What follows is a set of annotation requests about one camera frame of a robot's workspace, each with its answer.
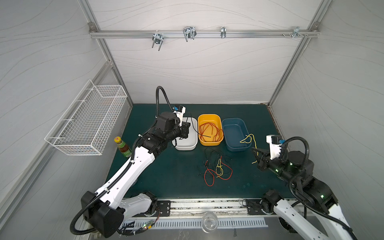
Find red cable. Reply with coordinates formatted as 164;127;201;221
199;122;223;142
199;122;224;143
199;122;223;143

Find cable pile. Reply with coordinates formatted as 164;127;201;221
196;146;234;187

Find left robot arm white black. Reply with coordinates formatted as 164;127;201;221
70;105;191;238

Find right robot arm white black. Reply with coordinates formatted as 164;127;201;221
246;135;357;240

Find white plastic bin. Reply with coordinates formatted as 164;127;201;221
172;117;199;151

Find blue plastic bin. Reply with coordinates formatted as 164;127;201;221
222;118;251;152

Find yellow plastic bin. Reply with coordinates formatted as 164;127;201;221
198;114;224;147

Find sauce bottle yellow cap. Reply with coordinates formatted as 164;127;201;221
114;137;132;159

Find clear glass cup front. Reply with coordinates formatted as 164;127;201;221
201;212;219;234

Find white vent grille strip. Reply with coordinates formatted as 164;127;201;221
121;217;268;231

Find metal u-bolt clamp left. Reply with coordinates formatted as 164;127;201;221
152;33;164;51

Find metal u-bolt clamp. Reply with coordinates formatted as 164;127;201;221
183;26;197;42
152;33;164;51

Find metal u-bolt clamp middle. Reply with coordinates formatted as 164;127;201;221
183;26;197;42

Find metal clamp small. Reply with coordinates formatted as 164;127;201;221
221;27;227;39

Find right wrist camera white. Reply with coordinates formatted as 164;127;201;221
266;135;285;160

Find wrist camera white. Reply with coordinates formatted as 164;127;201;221
266;135;285;160
173;105;186;127

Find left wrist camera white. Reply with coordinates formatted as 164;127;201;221
173;105;186;127

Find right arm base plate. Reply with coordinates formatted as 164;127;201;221
242;199;272;215

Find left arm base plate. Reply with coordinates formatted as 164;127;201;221
144;201;171;217

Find white wire basket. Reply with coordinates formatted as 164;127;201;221
45;80;127;156

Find aluminium crossbar rail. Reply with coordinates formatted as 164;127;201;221
90;29;321;39

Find metal bracket right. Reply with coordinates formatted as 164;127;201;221
282;27;309;39

